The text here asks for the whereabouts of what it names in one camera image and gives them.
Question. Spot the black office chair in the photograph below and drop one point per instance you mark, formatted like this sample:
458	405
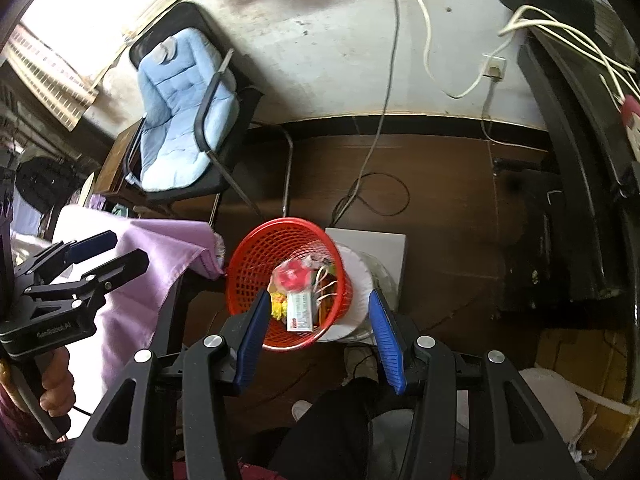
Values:
235	125

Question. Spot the person's white shoe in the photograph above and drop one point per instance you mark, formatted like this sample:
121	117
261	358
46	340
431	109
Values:
301	410
360	362

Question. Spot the pink white power strip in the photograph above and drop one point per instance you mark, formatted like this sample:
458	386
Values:
634	120

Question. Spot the window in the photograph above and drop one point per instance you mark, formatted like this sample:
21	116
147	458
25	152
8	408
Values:
75	20

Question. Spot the wooden side table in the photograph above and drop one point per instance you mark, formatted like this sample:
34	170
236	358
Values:
117	160

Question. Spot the black round fan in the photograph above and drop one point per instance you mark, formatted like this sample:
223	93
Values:
45	180

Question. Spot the purple printed tablecloth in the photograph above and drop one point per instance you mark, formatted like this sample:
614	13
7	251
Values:
150	260

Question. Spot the red plastic basket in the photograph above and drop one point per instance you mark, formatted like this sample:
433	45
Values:
245	270

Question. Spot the yellow knitted ball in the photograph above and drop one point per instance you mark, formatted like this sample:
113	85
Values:
279	305

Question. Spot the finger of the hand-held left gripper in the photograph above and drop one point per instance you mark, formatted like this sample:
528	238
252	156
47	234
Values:
92	249
122	270

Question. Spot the person's leg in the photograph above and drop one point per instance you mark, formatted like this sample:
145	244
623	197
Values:
330	435

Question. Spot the checked curtain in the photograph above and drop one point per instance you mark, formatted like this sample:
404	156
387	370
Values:
45	80

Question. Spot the person's left hand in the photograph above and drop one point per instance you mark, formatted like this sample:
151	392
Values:
57	385

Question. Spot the black furniture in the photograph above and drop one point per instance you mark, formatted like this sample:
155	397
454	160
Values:
575	160

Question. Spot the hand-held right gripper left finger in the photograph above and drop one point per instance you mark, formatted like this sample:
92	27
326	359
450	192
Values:
252	340

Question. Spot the white green cardboard box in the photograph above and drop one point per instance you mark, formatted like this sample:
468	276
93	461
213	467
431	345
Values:
300	310

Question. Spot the red jelly cup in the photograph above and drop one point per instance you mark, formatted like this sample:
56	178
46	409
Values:
292	279

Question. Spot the white wall outlet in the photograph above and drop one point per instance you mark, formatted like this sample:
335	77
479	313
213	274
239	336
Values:
495	66

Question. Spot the white square box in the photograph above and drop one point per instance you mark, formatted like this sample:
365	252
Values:
370	245

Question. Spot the light blue chair cushion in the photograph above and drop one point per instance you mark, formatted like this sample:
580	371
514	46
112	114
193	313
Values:
175	110

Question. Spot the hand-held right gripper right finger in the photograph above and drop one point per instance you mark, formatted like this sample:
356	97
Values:
387	345

